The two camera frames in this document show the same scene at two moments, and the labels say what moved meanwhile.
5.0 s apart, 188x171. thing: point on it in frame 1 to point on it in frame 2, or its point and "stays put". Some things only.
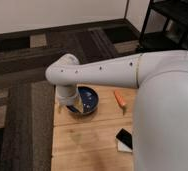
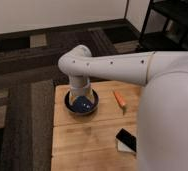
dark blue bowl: (89, 101) stays put
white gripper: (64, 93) to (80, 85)
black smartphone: (125, 137) stays put
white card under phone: (121, 146) stays put
